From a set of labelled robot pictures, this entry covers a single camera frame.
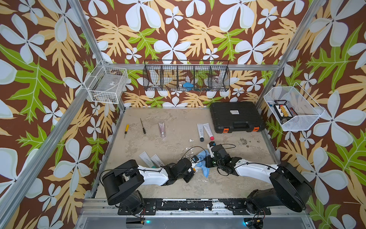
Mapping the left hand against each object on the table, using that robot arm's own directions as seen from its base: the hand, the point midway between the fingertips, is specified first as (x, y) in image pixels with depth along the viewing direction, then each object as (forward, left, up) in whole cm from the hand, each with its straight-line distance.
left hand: (194, 167), depth 87 cm
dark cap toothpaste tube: (+29, -6, +1) cm, 30 cm away
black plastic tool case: (+39, -37, +4) cm, 54 cm away
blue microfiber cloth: (+1, -4, +5) cm, 7 cm away
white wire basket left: (+40, +53, +33) cm, 74 cm away
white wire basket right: (+24, -58, +27) cm, 68 cm away
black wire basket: (+53, +6, +31) cm, 62 cm away
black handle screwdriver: (+31, +38, -1) cm, 49 cm away
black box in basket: (+24, -52, +25) cm, 63 cm away
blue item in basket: (+47, +3, +26) cm, 54 cm away
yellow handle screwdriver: (+30, +50, -2) cm, 59 cm away
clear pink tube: (+35, +24, -3) cm, 43 cm away
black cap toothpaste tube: (+5, +23, 0) cm, 24 cm away
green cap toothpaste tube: (+5, +29, +1) cm, 30 cm away
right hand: (+5, -6, +1) cm, 8 cm away
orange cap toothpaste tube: (-2, 0, +1) cm, 2 cm away
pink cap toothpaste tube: (+32, -12, -1) cm, 34 cm away
